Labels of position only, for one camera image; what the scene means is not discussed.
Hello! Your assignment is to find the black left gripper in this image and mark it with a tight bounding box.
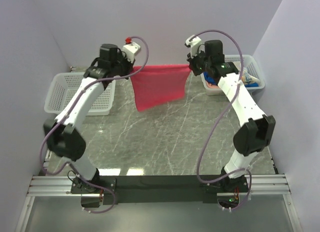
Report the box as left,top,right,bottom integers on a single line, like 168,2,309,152
111,51,136,80

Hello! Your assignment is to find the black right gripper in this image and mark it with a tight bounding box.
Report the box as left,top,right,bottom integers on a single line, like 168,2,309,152
187,48,211,77

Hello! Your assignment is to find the pink red towel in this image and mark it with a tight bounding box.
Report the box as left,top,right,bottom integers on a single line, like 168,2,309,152
130,65,191,112

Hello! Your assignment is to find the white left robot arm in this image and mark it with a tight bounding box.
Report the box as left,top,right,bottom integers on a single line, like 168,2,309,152
43,42,141,193

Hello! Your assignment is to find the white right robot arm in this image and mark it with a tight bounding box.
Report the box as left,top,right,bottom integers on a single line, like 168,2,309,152
185,37,276,191

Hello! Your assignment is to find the white basket with towels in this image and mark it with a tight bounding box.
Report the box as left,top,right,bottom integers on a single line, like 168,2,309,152
200,55,265,96

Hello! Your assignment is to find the blue towel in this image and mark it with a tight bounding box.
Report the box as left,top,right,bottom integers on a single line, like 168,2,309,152
202,71,260,89

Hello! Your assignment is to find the peach orange towel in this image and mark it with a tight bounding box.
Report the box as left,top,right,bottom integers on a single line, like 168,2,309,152
206,83,219,89

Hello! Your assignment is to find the beige patterned towel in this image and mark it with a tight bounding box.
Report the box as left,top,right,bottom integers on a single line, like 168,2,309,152
241,68,260,87

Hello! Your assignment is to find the empty white plastic basket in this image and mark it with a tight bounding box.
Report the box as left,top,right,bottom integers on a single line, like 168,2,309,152
44,72,116,116

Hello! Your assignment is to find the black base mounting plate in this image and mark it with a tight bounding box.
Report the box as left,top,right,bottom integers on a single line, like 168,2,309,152
70,175,250,205

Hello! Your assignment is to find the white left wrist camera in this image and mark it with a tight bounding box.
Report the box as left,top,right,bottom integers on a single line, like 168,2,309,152
121,37,141,63

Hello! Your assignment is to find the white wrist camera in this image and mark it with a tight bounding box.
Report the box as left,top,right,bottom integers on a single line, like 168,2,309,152
184,36,203,58
121,37,141,63

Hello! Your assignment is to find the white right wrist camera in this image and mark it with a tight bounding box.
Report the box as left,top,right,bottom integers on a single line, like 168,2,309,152
184,36,203,58

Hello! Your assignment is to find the aluminium rail frame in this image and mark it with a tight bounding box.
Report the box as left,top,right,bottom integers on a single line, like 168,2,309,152
15,174,303,231

